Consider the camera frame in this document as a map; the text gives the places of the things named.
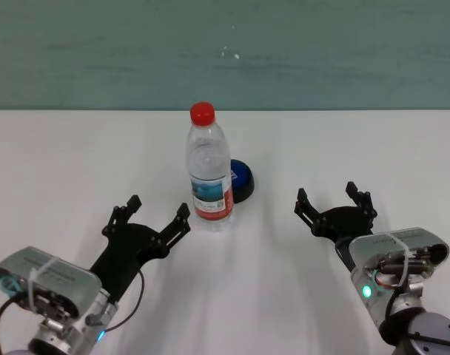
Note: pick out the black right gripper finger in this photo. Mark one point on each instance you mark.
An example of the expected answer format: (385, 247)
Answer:
(365, 203)
(308, 214)

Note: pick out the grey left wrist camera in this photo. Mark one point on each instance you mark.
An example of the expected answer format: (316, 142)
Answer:
(62, 277)

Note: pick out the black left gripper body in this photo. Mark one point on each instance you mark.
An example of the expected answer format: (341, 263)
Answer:
(129, 247)

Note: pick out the clear water bottle red cap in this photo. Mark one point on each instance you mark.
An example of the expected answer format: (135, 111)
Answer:
(210, 177)

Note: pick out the blue push button black base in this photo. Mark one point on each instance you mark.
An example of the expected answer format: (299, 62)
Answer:
(242, 179)

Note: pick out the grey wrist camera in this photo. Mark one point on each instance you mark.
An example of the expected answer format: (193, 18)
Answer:
(62, 277)
(391, 242)

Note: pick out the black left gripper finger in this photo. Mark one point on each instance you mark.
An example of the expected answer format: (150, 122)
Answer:
(177, 227)
(119, 216)

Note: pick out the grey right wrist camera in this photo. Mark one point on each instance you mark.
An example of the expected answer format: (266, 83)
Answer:
(391, 242)

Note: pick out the white zip tie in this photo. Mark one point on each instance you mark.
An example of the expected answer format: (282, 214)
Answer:
(32, 284)
(402, 247)

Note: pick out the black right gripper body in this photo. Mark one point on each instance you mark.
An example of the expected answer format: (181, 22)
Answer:
(343, 223)

